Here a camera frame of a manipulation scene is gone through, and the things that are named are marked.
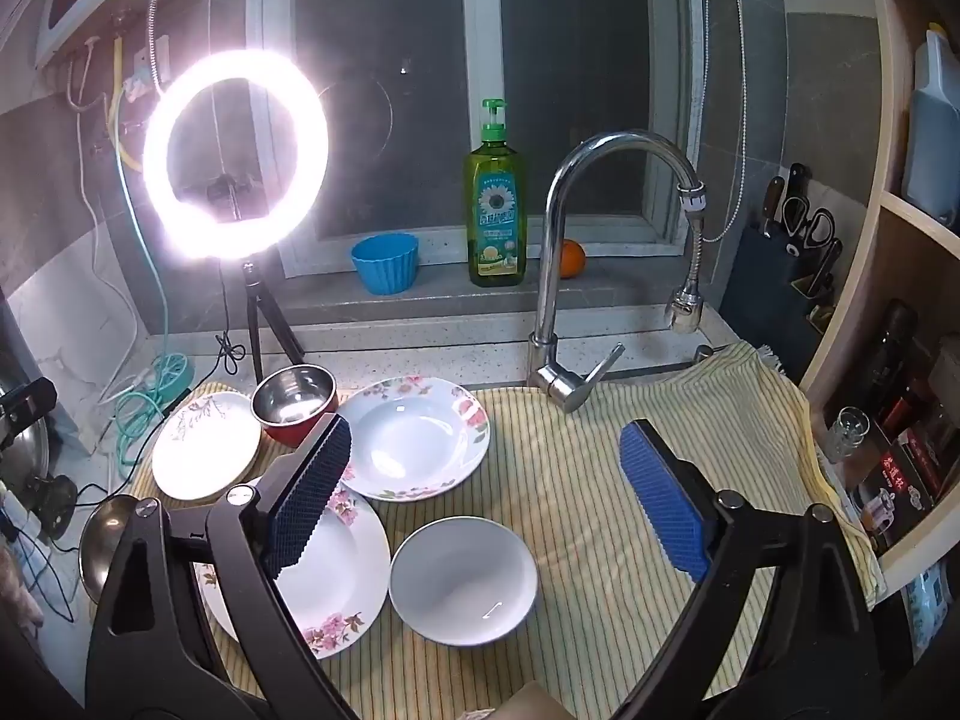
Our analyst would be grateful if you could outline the green dish soap bottle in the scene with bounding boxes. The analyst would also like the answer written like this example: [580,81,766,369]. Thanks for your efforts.
[469,97,530,287]

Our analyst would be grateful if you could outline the black handled scissors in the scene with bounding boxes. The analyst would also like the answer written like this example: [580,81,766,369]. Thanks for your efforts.
[784,199,839,260]

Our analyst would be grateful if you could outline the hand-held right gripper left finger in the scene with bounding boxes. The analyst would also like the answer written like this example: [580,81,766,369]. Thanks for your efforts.
[85,414,361,720]

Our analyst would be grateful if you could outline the large stainless steel bowl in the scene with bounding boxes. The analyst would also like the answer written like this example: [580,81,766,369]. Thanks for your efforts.
[79,495,143,605]

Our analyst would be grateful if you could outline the black tripod stand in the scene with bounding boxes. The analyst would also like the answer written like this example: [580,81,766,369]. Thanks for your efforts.
[238,262,307,385]

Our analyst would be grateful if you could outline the white ceramic bowl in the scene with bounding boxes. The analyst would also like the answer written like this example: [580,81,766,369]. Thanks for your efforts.
[388,516,539,647]

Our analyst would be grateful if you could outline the red steel bowl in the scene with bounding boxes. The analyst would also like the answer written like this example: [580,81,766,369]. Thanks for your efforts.
[250,364,338,447]

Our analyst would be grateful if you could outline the grey leaf print plate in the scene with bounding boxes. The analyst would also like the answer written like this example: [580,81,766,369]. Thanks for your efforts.
[151,391,263,502]

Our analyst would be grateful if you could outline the steel pot lid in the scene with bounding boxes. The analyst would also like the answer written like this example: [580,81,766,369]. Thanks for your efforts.
[0,420,51,482]

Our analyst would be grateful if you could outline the black red printed box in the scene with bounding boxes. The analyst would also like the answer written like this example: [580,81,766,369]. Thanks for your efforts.
[851,427,953,533]

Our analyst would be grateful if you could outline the teal hose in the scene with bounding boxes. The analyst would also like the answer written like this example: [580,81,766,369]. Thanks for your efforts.
[112,352,196,460]

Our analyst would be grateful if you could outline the teal round disc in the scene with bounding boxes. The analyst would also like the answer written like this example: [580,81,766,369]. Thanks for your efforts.
[154,355,197,400]

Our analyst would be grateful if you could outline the pink floral plate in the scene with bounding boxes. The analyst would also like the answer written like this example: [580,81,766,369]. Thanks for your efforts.
[196,476,392,661]
[335,376,491,502]

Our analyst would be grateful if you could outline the black ring light cable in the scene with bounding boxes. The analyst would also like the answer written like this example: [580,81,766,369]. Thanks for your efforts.
[214,262,248,362]

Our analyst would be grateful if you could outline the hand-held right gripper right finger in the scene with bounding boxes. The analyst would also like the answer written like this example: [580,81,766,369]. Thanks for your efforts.
[611,420,890,720]

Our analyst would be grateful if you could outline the dark green round stand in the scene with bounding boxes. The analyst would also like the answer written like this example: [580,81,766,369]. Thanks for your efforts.
[26,474,80,541]

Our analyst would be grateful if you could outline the yellow striped cloth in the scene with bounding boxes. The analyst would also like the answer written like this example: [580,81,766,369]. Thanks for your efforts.
[127,341,878,720]

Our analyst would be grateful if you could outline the wooden shelf unit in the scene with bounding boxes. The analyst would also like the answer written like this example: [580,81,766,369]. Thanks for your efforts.
[799,0,960,601]

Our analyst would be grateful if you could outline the chrome kitchen faucet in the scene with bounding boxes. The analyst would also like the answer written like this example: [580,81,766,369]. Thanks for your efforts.
[527,130,710,413]

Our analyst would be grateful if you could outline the dark glass bottle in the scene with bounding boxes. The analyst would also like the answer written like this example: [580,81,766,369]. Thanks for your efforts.
[862,300,920,421]

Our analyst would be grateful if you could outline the window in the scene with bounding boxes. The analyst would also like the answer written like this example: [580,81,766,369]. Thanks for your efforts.
[259,0,702,260]

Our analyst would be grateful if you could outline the large blue liquid jug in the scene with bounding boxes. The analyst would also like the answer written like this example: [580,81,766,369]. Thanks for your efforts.
[900,26,960,230]

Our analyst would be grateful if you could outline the small clear glass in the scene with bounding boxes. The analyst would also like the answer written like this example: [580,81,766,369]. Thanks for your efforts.
[825,406,871,462]

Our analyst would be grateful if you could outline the dark knife block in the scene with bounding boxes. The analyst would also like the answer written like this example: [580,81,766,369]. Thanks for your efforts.
[724,225,837,331]

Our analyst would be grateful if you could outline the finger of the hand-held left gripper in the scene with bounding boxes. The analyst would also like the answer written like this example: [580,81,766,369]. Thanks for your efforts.
[0,377,59,430]

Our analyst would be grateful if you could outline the round ring light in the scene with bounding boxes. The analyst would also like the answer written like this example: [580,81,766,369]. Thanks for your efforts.
[142,49,331,267]

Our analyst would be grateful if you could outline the yellow gas hose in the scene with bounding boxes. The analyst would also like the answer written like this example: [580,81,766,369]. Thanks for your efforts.
[107,37,141,167]

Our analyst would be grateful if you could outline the white cable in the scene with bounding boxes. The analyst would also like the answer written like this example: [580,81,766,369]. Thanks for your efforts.
[71,37,145,400]

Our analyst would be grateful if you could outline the blue ribbed plastic cup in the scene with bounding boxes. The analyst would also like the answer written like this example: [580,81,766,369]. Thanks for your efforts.
[351,232,419,296]

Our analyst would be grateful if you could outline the metal bead cord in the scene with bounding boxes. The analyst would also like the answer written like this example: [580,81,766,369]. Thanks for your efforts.
[701,0,751,245]

